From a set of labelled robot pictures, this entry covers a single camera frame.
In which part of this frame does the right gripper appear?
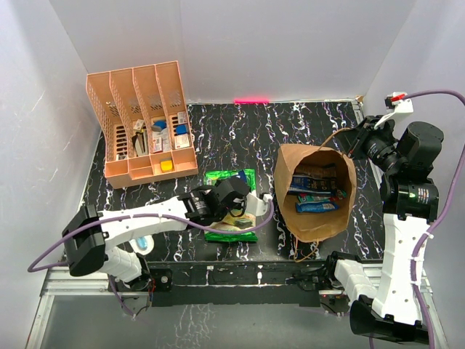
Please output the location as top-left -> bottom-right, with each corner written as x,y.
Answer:
335,116 -> 403,173

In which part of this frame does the green chips bag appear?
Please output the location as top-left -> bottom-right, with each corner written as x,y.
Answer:
204,170 -> 258,243

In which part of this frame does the brown paper bag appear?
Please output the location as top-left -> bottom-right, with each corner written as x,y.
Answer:
274,143 -> 357,262

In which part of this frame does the blue cookie snack pack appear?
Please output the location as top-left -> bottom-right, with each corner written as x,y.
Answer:
233,169 -> 256,230

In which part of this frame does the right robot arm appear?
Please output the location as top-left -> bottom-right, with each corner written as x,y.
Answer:
323,116 -> 444,348

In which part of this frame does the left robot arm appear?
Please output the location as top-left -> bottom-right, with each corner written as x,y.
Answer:
62,177 -> 267,291

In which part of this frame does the teal red snack bag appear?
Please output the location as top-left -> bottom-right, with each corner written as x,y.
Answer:
297,190 -> 347,204

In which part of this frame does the yellow sticky note block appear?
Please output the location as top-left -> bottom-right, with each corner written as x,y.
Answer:
160,159 -> 174,173

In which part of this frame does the white red small box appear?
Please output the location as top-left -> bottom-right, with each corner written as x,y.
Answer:
174,134 -> 191,150

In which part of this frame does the blue snack bar pack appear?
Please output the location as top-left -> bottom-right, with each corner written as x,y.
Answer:
296,202 -> 339,213

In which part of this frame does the blue eraser box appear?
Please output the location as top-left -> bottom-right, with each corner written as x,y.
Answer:
175,124 -> 188,135

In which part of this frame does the red white label box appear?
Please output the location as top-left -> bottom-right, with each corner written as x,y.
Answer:
152,131 -> 163,153

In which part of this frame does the light blue packaged tool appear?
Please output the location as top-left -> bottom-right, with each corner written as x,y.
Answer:
131,236 -> 154,255

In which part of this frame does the pink tape strip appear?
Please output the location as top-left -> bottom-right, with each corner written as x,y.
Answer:
233,96 -> 270,105

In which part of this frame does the black stapler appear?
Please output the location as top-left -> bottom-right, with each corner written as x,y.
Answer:
132,132 -> 147,157

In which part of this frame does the peach desk file organizer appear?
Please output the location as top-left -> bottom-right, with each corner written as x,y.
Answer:
86,61 -> 198,189

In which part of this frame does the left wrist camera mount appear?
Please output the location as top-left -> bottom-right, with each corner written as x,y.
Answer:
246,193 -> 274,217

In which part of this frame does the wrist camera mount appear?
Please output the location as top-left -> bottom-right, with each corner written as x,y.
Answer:
374,92 -> 413,129
246,193 -> 274,217

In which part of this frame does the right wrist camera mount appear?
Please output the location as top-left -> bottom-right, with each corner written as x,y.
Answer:
374,92 -> 413,129

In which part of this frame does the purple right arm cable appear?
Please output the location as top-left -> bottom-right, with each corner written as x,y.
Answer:
366,89 -> 465,349

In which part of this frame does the aluminium front rail frame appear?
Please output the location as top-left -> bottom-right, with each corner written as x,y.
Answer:
25,105 -> 448,349

